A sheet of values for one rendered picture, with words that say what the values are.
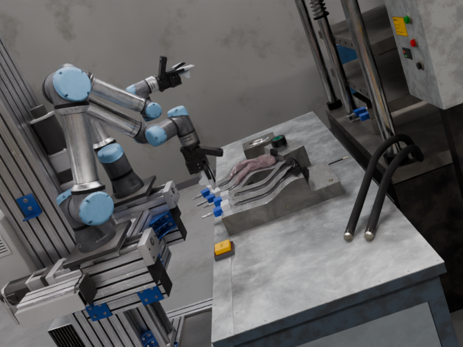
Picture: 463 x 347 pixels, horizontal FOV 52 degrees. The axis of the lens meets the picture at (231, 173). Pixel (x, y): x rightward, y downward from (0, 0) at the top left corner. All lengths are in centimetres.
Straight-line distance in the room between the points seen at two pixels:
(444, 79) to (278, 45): 340
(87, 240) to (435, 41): 137
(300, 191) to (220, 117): 327
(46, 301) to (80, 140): 62
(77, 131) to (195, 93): 349
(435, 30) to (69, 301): 153
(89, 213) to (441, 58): 125
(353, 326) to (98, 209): 90
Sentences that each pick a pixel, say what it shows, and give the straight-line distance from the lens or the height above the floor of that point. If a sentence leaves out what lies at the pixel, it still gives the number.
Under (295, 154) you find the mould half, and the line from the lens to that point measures 232.
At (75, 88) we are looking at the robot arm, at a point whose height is 159.
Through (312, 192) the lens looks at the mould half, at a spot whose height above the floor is 86.
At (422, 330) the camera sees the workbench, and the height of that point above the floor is 58.
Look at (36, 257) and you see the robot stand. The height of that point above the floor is 101.
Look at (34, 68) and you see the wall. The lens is 551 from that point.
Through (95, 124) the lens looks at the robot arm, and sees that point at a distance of 236.
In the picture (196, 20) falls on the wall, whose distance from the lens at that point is 499.
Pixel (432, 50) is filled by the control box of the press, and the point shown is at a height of 127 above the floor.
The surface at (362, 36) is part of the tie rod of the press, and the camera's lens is 197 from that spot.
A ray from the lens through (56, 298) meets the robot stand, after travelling 188.
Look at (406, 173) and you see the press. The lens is 210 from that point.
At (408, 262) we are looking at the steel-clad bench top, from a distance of 148.
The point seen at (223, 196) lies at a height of 91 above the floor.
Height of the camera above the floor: 165
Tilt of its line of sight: 18 degrees down
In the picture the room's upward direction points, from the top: 23 degrees counter-clockwise
